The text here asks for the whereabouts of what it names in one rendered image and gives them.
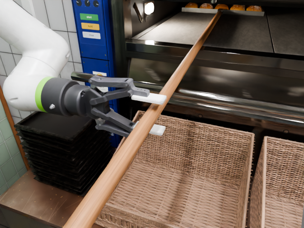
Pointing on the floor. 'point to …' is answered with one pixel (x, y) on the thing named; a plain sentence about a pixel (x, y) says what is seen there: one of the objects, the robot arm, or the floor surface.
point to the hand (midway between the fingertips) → (152, 113)
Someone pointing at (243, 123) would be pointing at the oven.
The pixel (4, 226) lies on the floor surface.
